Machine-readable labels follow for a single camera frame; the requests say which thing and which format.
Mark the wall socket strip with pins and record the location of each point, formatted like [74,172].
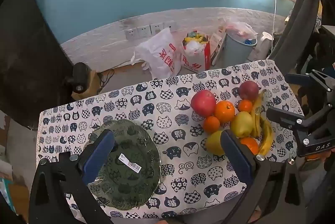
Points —
[149,30]

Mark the large orange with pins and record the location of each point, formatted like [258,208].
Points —
[224,111]

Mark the spotted banana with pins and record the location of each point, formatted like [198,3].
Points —
[267,136]

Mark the grey blue trash bin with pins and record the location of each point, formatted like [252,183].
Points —
[237,48]

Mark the small mandarin top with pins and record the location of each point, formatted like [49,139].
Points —
[245,106]

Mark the large yellow pear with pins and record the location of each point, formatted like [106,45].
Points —
[213,143]

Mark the yellow green apple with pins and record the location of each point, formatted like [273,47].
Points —
[242,125]

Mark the dark cloth backdrop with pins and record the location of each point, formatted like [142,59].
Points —
[34,68]

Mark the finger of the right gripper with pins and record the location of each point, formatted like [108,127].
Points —
[311,81]
[286,119]

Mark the large red apple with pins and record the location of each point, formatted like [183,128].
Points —
[203,103]

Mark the banana with sticker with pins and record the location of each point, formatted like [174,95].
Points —
[256,113]

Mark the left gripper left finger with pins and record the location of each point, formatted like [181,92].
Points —
[95,155]

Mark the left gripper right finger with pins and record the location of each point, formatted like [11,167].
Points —
[240,157]

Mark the black cylindrical device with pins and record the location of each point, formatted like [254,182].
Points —
[80,79]

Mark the white plastic shopping bag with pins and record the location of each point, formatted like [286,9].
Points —
[160,54]

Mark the small dark red apple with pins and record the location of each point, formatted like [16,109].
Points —
[248,90]

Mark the cardboard box pieces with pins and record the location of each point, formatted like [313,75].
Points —
[216,43]

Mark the cat pattern tablecloth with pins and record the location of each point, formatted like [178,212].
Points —
[192,179]

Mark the small mandarin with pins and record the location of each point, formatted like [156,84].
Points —
[211,124]
[245,106]

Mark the dark glass plate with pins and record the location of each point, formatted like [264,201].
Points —
[131,173]

